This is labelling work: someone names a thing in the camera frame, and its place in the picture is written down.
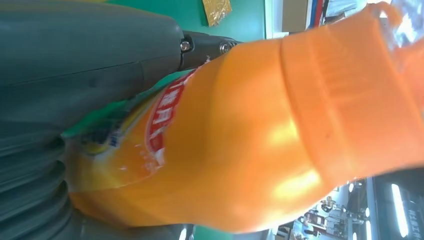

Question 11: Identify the yellow taped cardboard mat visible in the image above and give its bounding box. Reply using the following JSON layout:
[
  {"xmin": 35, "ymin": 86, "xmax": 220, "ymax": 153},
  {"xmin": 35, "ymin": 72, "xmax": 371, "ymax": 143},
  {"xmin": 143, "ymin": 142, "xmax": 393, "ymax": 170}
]
[{"xmin": 201, "ymin": 0, "xmax": 233, "ymax": 28}]

